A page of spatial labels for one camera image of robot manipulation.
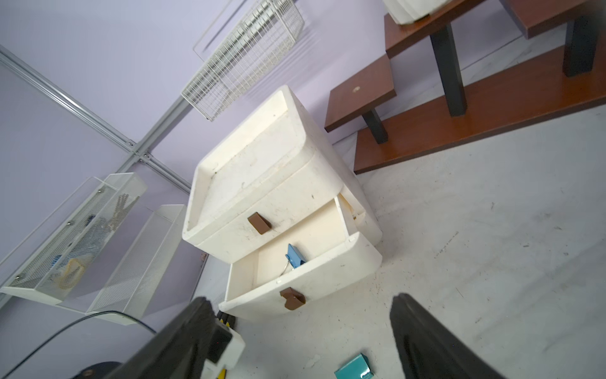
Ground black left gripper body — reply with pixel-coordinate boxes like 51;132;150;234
72;361;121;379

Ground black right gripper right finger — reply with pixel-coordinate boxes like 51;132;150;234
390;293;503;378

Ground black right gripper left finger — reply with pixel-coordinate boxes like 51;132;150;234
107;297;219;378

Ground blue binder clip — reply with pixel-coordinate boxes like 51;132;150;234
281;244;306;276

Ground white three-drawer cabinet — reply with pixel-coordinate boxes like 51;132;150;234
182;86;383;322

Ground teal binder clip upper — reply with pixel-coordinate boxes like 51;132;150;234
335;353;374;379

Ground white mesh two-tier shelf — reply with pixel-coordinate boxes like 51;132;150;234
1;173;186;325

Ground blue white cloth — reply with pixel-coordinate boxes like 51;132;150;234
51;215;112;269

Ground wooden clothespins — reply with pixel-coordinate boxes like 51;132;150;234
107;194;140;232

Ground brown wooden stepped stand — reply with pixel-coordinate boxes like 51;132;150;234
324;0;606;175

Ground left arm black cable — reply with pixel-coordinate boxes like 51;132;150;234
0;310;157;379

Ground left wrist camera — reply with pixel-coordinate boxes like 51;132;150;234
200;319;246;379

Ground white wire wall basket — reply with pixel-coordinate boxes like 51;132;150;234
181;0;305;121

